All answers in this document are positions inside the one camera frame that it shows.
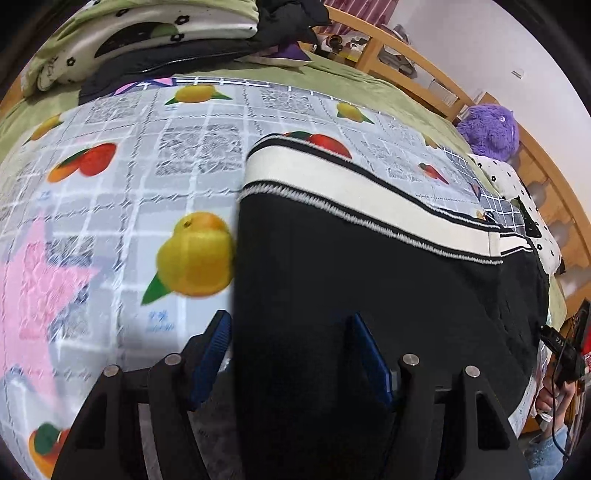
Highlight person's right hand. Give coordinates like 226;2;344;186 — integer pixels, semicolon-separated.
534;375;575;428

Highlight fruit print plastic sheet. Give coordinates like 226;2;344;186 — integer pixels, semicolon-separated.
0;76;536;480

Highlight green blanket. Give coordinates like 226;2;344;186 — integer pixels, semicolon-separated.
0;51;568;326

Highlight purple cloth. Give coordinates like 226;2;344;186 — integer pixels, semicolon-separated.
235;41;312;69

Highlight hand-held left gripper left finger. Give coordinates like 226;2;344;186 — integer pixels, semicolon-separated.
51;310;233;480

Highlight white floral pillow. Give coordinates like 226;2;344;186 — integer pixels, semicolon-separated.
471;154;565;275

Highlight black jacket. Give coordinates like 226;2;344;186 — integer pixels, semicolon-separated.
78;0;332;106

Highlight black pants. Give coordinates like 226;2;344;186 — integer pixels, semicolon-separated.
233;133;550;480

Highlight folded white floral quilt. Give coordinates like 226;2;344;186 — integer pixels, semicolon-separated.
21;0;262;93

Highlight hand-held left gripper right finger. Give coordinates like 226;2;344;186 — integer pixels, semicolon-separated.
347;314;532;480

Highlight person's jeans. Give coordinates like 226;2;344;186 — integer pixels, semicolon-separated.
526;422;573;472

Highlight wooden bed frame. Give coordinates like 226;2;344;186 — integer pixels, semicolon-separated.
323;4;591;324

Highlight red patterned curtain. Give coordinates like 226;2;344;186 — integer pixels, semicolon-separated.
325;0;400;35

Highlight purple plush toy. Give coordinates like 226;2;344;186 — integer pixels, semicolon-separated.
457;104;520;162

